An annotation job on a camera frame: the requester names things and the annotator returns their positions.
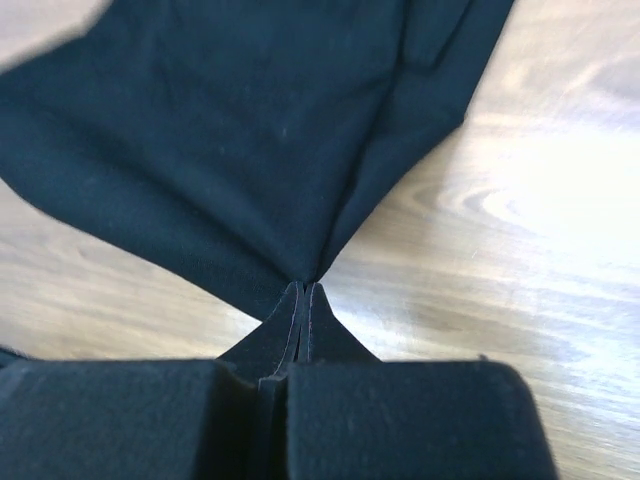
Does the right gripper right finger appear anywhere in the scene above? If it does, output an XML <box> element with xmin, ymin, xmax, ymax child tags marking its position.
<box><xmin>287</xmin><ymin>284</ymin><xmax>558</xmax><ymax>479</ymax></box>

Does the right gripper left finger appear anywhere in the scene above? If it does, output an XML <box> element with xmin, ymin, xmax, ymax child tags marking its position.
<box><xmin>1</xmin><ymin>283</ymin><xmax>304</xmax><ymax>479</ymax></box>

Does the black floral t-shirt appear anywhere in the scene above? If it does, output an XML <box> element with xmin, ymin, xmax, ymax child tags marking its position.
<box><xmin>0</xmin><ymin>0</ymin><xmax>516</xmax><ymax>361</ymax></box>

